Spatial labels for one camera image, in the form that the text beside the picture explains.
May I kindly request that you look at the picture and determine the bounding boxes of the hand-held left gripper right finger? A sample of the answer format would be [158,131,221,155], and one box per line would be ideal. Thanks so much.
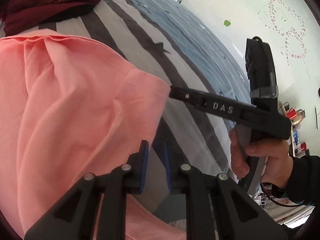
[164,141,289,240]

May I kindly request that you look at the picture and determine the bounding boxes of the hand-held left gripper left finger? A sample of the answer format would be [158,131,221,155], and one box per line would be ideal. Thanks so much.
[24,140,150,240]

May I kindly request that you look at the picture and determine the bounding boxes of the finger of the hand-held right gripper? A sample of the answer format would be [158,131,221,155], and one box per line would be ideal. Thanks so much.
[169,86,257,120]

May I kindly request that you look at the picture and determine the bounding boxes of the pink shirt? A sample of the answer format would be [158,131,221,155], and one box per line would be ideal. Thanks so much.
[0,29,187,240]

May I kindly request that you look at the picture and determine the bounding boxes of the person's right forearm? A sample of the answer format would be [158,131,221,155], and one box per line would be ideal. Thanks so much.
[272,155,320,207]

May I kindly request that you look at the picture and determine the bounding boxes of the person's right hand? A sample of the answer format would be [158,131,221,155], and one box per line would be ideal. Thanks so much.
[229,127,294,189]

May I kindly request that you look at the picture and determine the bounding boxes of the metal thermos bottle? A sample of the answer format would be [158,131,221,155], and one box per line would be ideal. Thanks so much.
[290,109,306,127]

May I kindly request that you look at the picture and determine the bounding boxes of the striped star-print bed sheet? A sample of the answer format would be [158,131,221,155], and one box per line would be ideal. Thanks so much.
[37,0,253,240]

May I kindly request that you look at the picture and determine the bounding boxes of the white bed headboard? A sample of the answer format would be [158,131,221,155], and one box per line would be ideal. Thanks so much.
[180,0,298,100]

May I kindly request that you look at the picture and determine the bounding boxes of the printed papers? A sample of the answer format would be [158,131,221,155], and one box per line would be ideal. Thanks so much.
[250,184,315,227]

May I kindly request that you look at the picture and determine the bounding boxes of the maroon garment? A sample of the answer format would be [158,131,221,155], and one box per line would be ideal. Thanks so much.
[1,0,104,37]

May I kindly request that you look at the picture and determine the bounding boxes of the pink dotted wall decal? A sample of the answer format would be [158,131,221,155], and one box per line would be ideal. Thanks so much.
[257,0,308,63]

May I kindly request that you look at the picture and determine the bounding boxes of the black cable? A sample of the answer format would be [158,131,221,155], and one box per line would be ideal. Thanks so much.
[260,182,304,207]

